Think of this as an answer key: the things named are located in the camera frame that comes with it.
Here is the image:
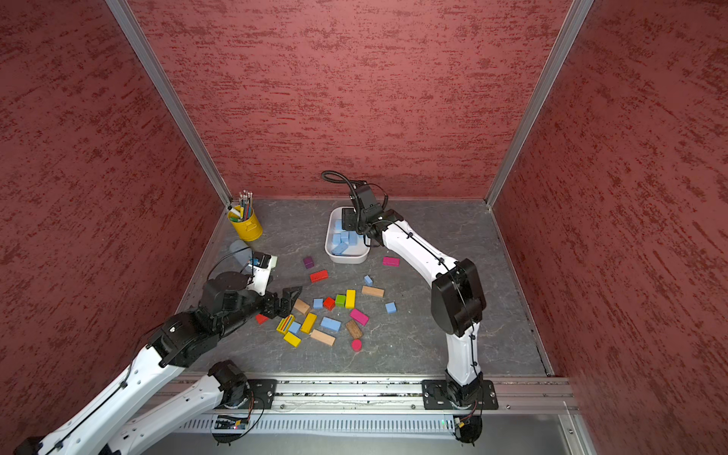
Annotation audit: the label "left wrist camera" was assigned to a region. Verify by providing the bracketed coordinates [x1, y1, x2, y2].
[246, 251, 278, 296]

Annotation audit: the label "yellow pencil bucket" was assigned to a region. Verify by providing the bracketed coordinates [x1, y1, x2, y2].
[227, 206, 264, 242]

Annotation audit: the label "magenta block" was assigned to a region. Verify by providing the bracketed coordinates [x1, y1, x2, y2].
[382, 257, 400, 267]
[350, 309, 369, 326]

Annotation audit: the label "yellow block bottom left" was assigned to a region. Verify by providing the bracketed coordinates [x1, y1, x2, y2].
[284, 332, 301, 348]

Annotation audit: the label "magenta block centre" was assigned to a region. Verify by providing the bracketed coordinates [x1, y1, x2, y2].
[350, 309, 369, 326]

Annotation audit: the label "tan long block bottom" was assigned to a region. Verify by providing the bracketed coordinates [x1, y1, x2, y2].
[310, 330, 336, 346]

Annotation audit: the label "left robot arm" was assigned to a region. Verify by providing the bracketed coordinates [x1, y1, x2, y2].
[15, 272, 303, 454]

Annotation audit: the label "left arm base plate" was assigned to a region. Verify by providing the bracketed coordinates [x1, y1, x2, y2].
[240, 378, 279, 411]

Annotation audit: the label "yellow upright block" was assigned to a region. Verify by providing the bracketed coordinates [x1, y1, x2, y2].
[345, 289, 356, 309]

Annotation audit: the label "dark wood block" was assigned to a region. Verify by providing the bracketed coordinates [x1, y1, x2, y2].
[345, 320, 363, 339]

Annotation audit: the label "yellow long block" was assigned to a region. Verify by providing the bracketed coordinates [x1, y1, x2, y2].
[301, 313, 318, 334]

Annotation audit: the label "grey glasses case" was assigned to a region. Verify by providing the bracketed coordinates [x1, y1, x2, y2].
[229, 240, 254, 271]

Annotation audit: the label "white plastic tub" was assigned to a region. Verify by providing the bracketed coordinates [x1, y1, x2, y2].
[324, 207, 371, 265]

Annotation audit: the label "tan block right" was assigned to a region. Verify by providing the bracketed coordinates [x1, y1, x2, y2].
[361, 286, 385, 298]

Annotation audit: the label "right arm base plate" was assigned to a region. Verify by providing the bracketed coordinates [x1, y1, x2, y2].
[421, 379, 500, 411]

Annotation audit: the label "red long block upper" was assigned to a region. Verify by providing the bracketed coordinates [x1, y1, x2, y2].
[310, 270, 329, 284]

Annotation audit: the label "striped yellow block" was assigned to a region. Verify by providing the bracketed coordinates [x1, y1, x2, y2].
[276, 315, 295, 336]

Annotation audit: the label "tan block left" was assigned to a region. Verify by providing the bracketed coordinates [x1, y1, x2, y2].
[293, 299, 311, 316]

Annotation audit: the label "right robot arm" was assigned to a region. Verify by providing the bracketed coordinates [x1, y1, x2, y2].
[339, 207, 486, 407]

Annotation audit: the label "pencils in bucket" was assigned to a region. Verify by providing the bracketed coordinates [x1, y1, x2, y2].
[227, 191, 253, 222]

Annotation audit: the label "aluminium front rail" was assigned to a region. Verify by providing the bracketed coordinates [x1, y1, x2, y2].
[248, 373, 579, 414]

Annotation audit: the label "magenta block top right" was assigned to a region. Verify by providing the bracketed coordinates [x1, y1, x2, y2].
[382, 257, 400, 267]

